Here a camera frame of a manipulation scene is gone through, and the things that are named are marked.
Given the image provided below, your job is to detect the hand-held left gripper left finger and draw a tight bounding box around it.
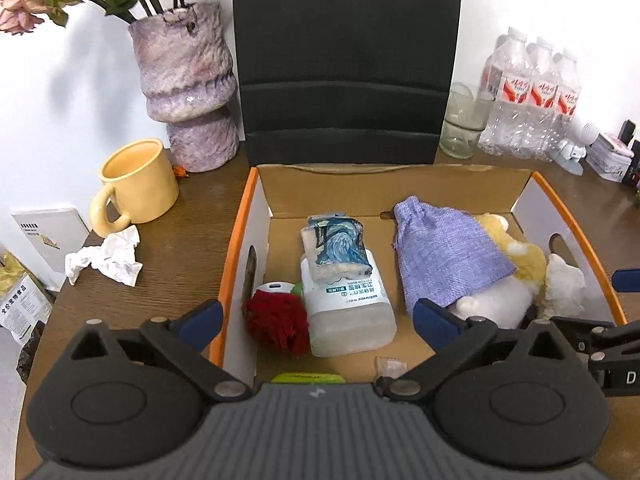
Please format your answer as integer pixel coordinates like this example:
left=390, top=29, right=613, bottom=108
left=62, top=300, right=253, bottom=403

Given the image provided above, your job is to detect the yellow printed packet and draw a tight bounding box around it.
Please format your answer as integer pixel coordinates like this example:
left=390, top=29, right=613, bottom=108
left=0, top=245, right=55, bottom=346

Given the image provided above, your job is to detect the purple ceramic vase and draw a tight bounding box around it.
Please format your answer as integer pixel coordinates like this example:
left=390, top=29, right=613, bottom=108
left=127, top=1, right=240, bottom=173

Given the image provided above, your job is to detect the glass cup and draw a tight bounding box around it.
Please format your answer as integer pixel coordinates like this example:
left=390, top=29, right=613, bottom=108
left=439, top=81, right=493, bottom=159

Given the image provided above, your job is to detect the patterned tin box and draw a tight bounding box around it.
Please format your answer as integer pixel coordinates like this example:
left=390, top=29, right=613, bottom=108
left=585, top=132, right=636, bottom=183

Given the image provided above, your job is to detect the clear water bottle red label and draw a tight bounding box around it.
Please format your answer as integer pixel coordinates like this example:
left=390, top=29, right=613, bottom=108
left=520, top=36, right=560, bottom=161
left=545, top=49, right=582, bottom=163
left=477, top=26, right=532, bottom=156

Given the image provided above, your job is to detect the white and yellow plush alpaca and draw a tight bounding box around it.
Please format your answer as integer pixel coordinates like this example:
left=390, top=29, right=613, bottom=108
left=447, top=212, right=587, bottom=331

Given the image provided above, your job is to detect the small white case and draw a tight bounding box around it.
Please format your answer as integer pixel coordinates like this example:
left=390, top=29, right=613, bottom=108
left=255, top=281, right=296, bottom=297

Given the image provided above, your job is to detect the red fluffy ball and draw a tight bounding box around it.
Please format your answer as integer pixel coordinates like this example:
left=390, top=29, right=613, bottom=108
left=241, top=282, right=311, bottom=359

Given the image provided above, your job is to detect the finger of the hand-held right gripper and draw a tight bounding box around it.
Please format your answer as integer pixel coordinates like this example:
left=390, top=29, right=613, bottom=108
left=611, top=268, right=640, bottom=292
left=550, top=317, right=640, bottom=367

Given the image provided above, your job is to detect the small white fan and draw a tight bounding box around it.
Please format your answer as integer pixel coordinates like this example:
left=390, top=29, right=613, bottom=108
left=557, top=120, right=601, bottom=176

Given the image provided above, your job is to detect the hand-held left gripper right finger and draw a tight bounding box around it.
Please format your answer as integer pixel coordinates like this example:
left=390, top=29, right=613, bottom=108
left=375, top=298, right=581, bottom=403

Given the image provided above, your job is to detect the crumpled white tissue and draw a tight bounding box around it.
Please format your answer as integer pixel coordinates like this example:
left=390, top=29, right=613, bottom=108
left=64, top=225, right=144, bottom=288

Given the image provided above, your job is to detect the blue patterned tissue pack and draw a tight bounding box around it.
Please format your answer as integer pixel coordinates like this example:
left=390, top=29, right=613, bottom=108
left=306, top=212, right=371, bottom=281

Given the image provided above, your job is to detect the red cardboard box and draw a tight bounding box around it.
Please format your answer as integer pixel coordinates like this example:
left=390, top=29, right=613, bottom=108
left=209, top=161, right=629, bottom=386

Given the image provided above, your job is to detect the clear cotton swab box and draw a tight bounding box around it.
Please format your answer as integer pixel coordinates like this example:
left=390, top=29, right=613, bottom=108
left=299, top=227, right=398, bottom=359

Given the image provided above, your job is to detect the yellow mug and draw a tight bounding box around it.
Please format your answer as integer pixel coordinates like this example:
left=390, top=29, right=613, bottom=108
left=89, top=137, right=180, bottom=237

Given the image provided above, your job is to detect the small beige block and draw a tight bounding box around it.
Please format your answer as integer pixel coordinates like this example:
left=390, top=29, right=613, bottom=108
left=375, top=356, right=407, bottom=377

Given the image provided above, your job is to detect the white booklet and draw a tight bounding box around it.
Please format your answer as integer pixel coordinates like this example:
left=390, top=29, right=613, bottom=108
left=11, top=207, right=91, bottom=291

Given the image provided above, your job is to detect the purple drawstring pouch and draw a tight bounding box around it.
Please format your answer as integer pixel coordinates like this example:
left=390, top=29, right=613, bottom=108
left=391, top=195, right=517, bottom=319

